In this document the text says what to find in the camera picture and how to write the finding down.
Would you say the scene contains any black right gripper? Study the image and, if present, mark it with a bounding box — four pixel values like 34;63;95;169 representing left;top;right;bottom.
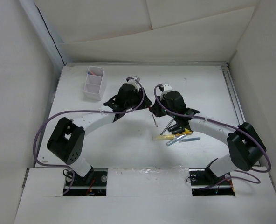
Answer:
150;95;177;118

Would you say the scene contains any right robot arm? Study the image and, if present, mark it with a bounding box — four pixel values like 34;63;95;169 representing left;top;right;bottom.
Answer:
151;84;267;184

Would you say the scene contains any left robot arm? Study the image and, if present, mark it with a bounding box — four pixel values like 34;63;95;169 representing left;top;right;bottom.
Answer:
47;79;152;185

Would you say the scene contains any black marker green cap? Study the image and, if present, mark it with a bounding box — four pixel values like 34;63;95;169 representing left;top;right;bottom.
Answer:
167;124;179;132

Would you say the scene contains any black marker yellow cap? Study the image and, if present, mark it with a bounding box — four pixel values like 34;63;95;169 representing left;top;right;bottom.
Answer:
172;127;187;135

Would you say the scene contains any yellow highlighter clear cap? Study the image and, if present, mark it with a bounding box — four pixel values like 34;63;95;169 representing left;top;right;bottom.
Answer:
152;134;176;141

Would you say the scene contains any white three-compartment organizer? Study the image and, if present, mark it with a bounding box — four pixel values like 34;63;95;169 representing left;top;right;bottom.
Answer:
83;66;107;101

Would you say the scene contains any light blue pen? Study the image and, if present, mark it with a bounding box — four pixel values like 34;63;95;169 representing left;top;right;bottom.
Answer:
166;135;186;147

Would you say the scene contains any blue clear pen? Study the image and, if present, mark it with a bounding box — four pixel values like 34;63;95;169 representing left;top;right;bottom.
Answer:
179;137;201;143

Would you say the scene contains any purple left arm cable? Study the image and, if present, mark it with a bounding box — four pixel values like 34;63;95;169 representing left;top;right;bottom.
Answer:
33;77;145;196

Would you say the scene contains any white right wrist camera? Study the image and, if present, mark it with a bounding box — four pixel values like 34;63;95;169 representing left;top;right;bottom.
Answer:
159;83;173;95

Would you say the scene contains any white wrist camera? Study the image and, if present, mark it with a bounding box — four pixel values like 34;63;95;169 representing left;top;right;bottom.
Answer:
126;76;140;91
159;83;173;95

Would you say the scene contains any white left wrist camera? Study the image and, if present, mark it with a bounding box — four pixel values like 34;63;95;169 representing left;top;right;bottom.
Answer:
126;76;140;91

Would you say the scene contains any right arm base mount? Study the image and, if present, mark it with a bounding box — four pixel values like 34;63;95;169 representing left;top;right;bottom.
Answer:
186;159;235;196

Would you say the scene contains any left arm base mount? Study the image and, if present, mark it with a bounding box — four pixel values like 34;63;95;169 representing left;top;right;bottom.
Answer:
63;168;108;196

